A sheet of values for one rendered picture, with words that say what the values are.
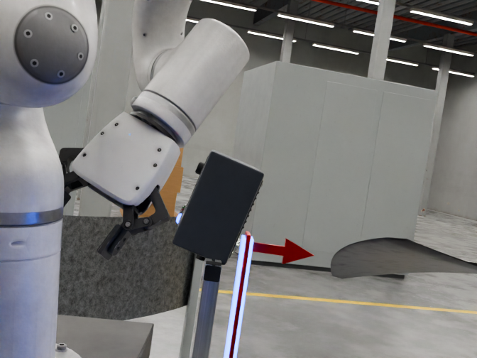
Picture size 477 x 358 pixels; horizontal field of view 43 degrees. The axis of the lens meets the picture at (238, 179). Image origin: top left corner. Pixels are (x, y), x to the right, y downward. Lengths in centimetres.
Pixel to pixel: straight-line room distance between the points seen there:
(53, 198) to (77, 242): 155
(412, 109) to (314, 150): 128
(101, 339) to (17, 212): 28
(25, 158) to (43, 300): 15
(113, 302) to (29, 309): 169
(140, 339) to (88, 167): 26
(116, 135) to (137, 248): 163
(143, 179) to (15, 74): 21
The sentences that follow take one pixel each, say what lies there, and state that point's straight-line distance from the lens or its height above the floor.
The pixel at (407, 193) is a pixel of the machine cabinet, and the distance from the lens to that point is 738.
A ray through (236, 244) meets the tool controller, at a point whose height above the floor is 108.
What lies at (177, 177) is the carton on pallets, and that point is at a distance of 860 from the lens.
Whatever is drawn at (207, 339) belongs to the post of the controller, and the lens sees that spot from 112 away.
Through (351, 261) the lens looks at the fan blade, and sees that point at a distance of 62.
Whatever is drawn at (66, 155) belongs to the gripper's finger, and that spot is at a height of 123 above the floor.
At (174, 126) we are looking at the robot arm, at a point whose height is 128.
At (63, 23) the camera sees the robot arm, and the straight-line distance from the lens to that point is 60.
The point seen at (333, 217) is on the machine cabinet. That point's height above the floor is 63.
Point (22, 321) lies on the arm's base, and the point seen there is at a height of 106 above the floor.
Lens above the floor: 127
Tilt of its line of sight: 3 degrees down
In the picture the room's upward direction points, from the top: 8 degrees clockwise
